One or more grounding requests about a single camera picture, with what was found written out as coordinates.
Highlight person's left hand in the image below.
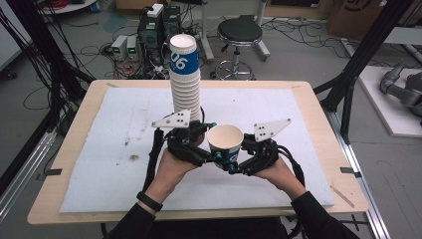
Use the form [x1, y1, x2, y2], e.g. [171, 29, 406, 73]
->
[144, 148, 200, 204]

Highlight black round stool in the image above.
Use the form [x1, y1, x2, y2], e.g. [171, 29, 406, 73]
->
[215, 18, 272, 81]

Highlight black wristband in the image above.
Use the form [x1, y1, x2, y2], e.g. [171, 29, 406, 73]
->
[136, 191, 164, 213]

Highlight wooden table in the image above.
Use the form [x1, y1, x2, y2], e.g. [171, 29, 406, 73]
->
[27, 79, 370, 226]

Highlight brown cardboard box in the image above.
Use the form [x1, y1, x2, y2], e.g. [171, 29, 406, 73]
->
[114, 0, 160, 10]

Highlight person's dark torso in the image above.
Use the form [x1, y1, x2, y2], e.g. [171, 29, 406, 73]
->
[150, 217, 295, 239]

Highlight round white table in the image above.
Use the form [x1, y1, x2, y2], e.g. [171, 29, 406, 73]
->
[41, 0, 98, 15]

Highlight stack of white paper cups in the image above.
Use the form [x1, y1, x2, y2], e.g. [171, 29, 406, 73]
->
[168, 33, 203, 122]

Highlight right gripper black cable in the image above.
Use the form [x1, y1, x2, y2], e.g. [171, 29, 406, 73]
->
[278, 144, 307, 187]

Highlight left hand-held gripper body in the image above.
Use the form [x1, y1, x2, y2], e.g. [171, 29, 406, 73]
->
[151, 109, 214, 167]

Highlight black angled frame post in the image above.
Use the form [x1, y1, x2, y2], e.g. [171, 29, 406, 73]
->
[313, 0, 413, 144]

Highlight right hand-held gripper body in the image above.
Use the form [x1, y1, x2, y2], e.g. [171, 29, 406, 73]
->
[238, 118, 293, 177]

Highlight white foam mat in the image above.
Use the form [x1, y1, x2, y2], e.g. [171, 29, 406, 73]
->
[59, 87, 335, 214]

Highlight aluminium floor rail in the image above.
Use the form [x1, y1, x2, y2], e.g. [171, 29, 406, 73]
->
[325, 109, 393, 239]
[0, 128, 58, 221]

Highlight grey bench power supply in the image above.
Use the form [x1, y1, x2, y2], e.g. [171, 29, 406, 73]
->
[126, 35, 140, 62]
[110, 34, 129, 62]

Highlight large printed cardboard box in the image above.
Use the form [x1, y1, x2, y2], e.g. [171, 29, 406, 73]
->
[327, 0, 386, 42]

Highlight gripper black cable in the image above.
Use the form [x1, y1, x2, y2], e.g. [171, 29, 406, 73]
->
[278, 144, 307, 187]
[142, 127, 166, 192]

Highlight white power strip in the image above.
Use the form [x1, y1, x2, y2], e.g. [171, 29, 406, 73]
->
[146, 3, 165, 19]

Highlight black computer tower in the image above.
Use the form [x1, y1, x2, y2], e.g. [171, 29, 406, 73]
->
[162, 6, 182, 38]
[137, 18, 164, 58]

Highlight black floor cable tangle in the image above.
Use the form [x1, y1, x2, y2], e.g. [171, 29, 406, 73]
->
[262, 18, 346, 59]

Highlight black frame post with cables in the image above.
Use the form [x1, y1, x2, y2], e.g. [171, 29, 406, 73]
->
[0, 0, 95, 133]

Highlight person's right hand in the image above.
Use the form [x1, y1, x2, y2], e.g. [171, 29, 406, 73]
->
[253, 155, 308, 201]

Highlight white floor platform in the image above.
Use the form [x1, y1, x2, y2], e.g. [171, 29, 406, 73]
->
[357, 64, 422, 138]

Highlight paper cup with blue label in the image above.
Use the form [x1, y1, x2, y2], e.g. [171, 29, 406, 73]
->
[207, 123, 245, 170]

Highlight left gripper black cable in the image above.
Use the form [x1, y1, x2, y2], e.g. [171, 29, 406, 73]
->
[142, 127, 166, 192]

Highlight thin wooden stick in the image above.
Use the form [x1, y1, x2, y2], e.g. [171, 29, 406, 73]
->
[329, 184, 355, 209]

